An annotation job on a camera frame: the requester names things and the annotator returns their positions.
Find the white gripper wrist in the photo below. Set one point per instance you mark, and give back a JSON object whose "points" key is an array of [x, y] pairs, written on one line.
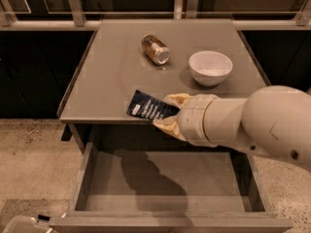
{"points": [[191, 118]]}

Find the dark blue rxbar wrapper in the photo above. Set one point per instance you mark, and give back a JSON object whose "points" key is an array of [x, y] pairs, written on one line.
{"points": [[146, 106]]}

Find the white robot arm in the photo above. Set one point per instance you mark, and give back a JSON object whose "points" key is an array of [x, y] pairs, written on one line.
{"points": [[274, 122]]}

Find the grey cabinet with counter top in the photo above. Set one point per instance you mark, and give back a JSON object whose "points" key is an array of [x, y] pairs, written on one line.
{"points": [[115, 67]]}

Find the open grey top drawer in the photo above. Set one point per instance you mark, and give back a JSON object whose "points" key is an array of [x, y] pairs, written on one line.
{"points": [[168, 191]]}

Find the white ceramic bowl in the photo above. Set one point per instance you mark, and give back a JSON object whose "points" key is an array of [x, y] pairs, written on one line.
{"points": [[210, 68]]}

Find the glass jar with metal lid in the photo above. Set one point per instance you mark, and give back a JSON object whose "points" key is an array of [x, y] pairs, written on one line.
{"points": [[155, 49]]}

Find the white plastic bin corner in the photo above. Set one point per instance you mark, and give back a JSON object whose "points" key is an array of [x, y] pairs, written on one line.
{"points": [[26, 224]]}

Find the metal railing frame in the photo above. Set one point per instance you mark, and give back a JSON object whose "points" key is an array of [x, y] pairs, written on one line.
{"points": [[83, 11]]}

